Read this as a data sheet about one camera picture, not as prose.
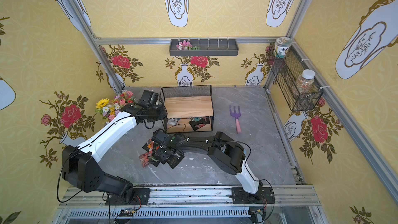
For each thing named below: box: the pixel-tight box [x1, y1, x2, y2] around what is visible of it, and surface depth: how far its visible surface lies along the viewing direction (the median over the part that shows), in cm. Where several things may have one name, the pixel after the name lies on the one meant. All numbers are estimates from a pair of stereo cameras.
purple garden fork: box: [229, 105, 242, 134], surface depth 106 cm
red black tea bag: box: [138, 152, 150, 168], surface depth 87 cm
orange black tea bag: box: [141, 138, 154, 157], surface depth 92 cm
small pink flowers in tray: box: [175, 39, 198, 51], surface depth 89 cm
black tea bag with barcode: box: [165, 152, 186, 170], surface depth 86 cm
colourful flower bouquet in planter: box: [95, 90, 134, 123], surface depth 89 cm
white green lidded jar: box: [274, 36, 293, 59], surface depth 87 cm
